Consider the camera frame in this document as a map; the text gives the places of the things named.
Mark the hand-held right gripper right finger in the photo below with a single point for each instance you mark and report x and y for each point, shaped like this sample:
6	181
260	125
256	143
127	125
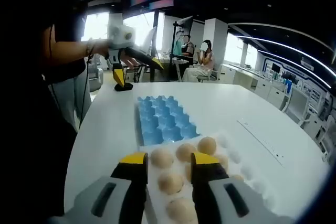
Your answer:
262	209

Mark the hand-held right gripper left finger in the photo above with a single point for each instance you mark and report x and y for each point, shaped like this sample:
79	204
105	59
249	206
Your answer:
86	204

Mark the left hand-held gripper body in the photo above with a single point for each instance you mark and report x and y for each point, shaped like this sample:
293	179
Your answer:
119	36

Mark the blue egg tray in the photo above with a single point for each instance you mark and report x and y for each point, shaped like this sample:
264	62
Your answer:
168	127

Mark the group of beige eggs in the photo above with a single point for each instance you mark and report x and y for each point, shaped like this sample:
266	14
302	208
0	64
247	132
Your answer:
170	183

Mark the white foam egg carton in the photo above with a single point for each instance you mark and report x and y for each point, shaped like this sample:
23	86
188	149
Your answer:
236	150

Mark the person's left hand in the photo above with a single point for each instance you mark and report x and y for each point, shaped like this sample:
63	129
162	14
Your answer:
99	47

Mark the small black object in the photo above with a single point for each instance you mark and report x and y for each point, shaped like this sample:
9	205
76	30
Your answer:
126	87

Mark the black background desk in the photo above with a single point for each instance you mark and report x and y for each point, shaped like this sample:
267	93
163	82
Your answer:
152	74

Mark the black light stand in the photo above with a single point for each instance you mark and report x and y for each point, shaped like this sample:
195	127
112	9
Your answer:
174	51

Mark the teal cloth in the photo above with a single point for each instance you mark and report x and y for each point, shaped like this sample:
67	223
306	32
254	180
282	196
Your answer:
179	48

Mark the person's light grey trousers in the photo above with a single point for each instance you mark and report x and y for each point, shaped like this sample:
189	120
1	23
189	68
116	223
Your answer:
76	98

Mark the person in black shirt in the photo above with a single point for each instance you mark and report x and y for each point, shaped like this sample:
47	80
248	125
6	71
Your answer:
68	70

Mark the white office chair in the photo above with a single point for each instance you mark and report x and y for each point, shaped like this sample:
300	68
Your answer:
214	73

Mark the white table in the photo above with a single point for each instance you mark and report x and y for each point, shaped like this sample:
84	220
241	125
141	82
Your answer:
223	108

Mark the white mesh chair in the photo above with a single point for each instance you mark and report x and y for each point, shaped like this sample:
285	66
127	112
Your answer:
296	100
325	129

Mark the white cabinet row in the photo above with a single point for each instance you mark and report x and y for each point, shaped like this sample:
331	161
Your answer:
262	86

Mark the wall display shelving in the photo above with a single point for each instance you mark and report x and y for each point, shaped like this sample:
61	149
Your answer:
302	77

